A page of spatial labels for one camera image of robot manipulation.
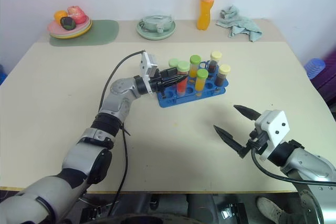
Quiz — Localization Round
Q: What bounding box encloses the orange soda bottle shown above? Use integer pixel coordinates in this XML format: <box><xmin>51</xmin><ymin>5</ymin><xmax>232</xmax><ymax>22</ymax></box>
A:
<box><xmin>196</xmin><ymin>0</ymin><xmax>218</xmax><ymax>31</ymax></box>

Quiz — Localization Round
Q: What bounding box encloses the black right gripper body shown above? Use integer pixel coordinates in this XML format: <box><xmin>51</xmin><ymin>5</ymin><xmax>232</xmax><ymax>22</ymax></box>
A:
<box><xmin>246</xmin><ymin>127</ymin><xmax>269</xmax><ymax>155</ymax></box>

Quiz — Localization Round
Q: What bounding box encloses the purple object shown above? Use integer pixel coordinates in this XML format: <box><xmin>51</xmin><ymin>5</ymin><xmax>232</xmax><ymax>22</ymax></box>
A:
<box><xmin>313</xmin><ymin>50</ymin><xmax>336</xmax><ymax>104</ymax></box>

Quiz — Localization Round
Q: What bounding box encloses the dark avocado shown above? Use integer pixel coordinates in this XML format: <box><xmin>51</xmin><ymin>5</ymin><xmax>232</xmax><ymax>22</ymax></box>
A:
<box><xmin>59</xmin><ymin>16</ymin><xmax>77</xmax><ymax>31</ymax></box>

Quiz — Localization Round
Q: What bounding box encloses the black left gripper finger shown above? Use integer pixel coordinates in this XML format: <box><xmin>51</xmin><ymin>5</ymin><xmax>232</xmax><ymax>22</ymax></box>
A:
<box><xmin>160</xmin><ymin>74</ymin><xmax>190</xmax><ymax>89</ymax></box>
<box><xmin>160</xmin><ymin>68</ymin><xmax>180</xmax><ymax>78</ymax></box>

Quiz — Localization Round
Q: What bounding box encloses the blue test tube rack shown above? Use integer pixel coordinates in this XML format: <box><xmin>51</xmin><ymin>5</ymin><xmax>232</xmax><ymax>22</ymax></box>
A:
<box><xmin>155</xmin><ymin>60</ymin><xmax>229</xmax><ymax>109</ymax></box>

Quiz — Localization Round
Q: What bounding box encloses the green placemat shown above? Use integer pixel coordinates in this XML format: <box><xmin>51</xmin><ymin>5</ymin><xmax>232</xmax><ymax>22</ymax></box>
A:
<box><xmin>49</xmin><ymin>19</ymin><xmax>120</xmax><ymax>47</ymax></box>

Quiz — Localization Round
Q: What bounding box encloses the yellow tube green cap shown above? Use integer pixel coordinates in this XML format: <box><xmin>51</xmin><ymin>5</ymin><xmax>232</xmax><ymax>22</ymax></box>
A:
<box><xmin>189</xmin><ymin>54</ymin><xmax>202</xmax><ymax>78</ymax></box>
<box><xmin>194</xmin><ymin>68</ymin><xmax>209</xmax><ymax>98</ymax></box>

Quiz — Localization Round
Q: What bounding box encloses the orange fruit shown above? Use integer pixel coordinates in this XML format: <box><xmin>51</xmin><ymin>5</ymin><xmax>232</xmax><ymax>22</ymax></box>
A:
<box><xmin>54</xmin><ymin>10</ymin><xmax>69</xmax><ymax>24</ymax></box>

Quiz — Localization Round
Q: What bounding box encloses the pink plate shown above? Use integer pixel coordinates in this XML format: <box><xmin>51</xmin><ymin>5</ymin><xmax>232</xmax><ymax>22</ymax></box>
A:
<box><xmin>47</xmin><ymin>17</ymin><xmax>92</xmax><ymax>36</ymax></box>

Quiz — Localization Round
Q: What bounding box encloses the yellow plate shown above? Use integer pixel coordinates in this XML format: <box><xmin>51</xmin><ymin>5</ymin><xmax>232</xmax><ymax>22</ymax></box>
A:
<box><xmin>50</xmin><ymin>20</ymin><xmax>93</xmax><ymax>40</ymax></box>

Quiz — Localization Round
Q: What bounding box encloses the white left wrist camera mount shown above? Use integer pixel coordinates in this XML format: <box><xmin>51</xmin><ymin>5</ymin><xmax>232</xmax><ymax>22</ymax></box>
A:
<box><xmin>139</xmin><ymin>51</ymin><xmax>159</xmax><ymax>94</ymax></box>

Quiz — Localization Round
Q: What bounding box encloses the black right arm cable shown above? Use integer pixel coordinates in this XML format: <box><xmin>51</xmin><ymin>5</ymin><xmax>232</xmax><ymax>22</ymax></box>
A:
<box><xmin>250</xmin><ymin>147</ymin><xmax>336</xmax><ymax>186</ymax></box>

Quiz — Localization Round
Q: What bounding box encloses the black metal bracket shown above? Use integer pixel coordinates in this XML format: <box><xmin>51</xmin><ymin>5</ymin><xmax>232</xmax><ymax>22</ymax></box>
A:
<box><xmin>79</xmin><ymin>202</ymin><xmax>106</xmax><ymax>221</ymax></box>

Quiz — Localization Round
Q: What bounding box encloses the red apple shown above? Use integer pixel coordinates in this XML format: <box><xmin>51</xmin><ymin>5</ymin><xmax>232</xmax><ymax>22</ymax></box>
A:
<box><xmin>67</xmin><ymin>5</ymin><xmax>87</xmax><ymax>25</ymax></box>

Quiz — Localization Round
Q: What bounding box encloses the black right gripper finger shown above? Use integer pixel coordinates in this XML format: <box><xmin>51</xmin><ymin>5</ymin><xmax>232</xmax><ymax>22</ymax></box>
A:
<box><xmin>233</xmin><ymin>104</ymin><xmax>262</xmax><ymax>122</ymax></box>
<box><xmin>213</xmin><ymin>125</ymin><xmax>249</xmax><ymax>159</ymax></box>

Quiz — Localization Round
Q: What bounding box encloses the pale green bowl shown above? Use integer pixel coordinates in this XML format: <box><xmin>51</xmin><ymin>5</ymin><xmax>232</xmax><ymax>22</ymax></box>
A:
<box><xmin>138</xmin><ymin>15</ymin><xmax>175</xmax><ymax>33</ymax></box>

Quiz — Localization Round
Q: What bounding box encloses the black box with metal latch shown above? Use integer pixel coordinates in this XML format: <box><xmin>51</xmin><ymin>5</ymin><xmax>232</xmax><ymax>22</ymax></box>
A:
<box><xmin>220</xmin><ymin>202</ymin><xmax>249</xmax><ymax>224</ymax></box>

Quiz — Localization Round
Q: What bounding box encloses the dark trouser leg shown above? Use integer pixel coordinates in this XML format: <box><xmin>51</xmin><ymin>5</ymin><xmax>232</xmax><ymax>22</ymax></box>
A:
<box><xmin>278</xmin><ymin>208</ymin><xmax>305</xmax><ymax>224</ymax></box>

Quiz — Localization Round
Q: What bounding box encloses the brown tube yellow cap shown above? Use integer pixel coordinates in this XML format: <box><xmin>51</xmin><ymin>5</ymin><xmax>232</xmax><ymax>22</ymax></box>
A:
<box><xmin>208</xmin><ymin>51</ymin><xmax>223</xmax><ymax>74</ymax></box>
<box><xmin>215</xmin><ymin>63</ymin><xmax>232</xmax><ymax>89</ymax></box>

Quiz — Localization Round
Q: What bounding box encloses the pale green plate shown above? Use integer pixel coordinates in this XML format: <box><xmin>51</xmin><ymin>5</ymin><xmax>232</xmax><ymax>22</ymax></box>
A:
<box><xmin>135</xmin><ymin>20</ymin><xmax>177</xmax><ymax>41</ymax></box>

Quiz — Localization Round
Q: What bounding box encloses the white shoe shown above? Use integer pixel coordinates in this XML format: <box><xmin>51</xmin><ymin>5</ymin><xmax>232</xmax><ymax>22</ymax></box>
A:
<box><xmin>256</xmin><ymin>196</ymin><xmax>285</xmax><ymax>222</ymax></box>

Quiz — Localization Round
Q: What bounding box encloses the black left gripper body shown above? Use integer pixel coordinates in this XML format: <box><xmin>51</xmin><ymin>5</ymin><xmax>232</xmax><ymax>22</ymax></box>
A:
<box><xmin>151</xmin><ymin>70</ymin><xmax>169</xmax><ymax>93</ymax></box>

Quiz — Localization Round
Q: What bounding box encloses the pale green crumpled cloth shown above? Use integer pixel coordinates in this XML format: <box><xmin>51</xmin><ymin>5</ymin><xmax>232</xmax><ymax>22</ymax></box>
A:
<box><xmin>215</xmin><ymin>5</ymin><xmax>264</xmax><ymax>43</ymax></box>

